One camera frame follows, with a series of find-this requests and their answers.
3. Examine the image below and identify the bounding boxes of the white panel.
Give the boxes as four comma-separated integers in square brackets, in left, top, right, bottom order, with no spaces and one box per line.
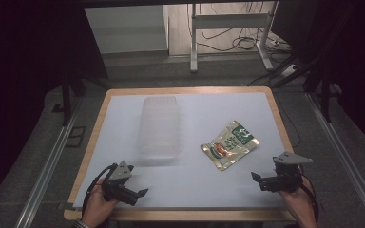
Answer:
[84,4,169,55]

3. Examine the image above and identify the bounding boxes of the aluminium rail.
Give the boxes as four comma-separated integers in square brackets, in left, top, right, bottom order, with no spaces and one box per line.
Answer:
[305,92,365,228]
[13,100,83,228]

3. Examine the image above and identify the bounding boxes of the person's left hand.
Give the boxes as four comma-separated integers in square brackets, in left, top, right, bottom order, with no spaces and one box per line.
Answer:
[81,178,119,228]

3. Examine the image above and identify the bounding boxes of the white metal desk frame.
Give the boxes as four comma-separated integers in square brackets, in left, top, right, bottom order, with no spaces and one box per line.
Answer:
[189,1,279,74]

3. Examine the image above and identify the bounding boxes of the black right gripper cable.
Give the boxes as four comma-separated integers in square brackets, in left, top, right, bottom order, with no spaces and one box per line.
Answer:
[298,164,320,223]

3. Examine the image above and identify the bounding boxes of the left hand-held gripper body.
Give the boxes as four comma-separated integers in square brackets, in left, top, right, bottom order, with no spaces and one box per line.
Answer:
[102,160,140,207]

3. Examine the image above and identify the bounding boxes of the white table mat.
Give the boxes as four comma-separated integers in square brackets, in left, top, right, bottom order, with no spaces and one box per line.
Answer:
[72,91,288,210]

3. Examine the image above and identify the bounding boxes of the clear plastic container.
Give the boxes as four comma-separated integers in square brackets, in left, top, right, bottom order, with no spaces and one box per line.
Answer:
[138,95,183,159]

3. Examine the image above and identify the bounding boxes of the gold and green snack packet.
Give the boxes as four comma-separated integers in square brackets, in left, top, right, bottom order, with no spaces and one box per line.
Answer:
[200,120,260,172]

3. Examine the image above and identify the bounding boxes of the person's right hand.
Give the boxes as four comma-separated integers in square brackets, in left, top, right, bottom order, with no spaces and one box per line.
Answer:
[278,177,317,228]

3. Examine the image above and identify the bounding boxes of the white power strip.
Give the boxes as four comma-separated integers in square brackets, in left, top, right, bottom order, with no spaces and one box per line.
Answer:
[279,63,299,79]

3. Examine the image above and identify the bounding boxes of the black metal stand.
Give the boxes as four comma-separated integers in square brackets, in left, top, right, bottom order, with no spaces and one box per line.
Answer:
[60,71,88,127]
[303,67,336,124]

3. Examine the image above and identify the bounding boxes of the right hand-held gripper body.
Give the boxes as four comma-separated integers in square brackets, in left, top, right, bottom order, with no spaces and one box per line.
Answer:
[259,151,314,194]

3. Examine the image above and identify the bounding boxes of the black floor cables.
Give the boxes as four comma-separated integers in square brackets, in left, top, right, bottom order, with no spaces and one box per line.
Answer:
[199,2,294,53]

